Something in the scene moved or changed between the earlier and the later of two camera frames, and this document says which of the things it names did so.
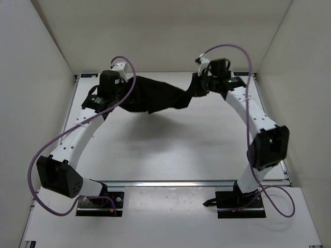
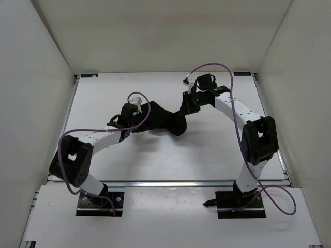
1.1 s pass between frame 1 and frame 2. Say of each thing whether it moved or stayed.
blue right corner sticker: stayed
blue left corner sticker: stayed
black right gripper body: moved
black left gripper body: moved
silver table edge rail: stayed
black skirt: moved
